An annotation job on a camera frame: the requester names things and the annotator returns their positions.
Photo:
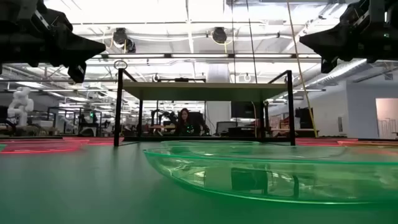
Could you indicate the transparent red plate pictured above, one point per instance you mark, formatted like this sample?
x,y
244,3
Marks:
x,y
102,141
373,144
320,142
37,147

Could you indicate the white humanoid robot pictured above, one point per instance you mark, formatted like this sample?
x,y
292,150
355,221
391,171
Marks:
x,y
20,105

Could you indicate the transparent green plate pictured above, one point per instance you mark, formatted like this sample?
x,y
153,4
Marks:
x,y
248,186
211,143

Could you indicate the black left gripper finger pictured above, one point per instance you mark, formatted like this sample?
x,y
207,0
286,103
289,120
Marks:
x,y
73,37
74,56

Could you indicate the person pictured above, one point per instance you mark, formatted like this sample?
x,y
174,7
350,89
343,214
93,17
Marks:
x,y
186,123

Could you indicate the black monitor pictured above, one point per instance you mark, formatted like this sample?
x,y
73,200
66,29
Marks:
x,y
245,109

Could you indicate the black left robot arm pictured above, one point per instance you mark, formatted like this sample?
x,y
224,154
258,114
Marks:
x,y
9,40

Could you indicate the grey office chair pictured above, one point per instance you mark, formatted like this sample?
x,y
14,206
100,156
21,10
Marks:
x,y
225,127

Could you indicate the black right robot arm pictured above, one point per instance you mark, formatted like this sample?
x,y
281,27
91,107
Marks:
x,y
390,31

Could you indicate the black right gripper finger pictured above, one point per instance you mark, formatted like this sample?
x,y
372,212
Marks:
x,y
335,33
335,48

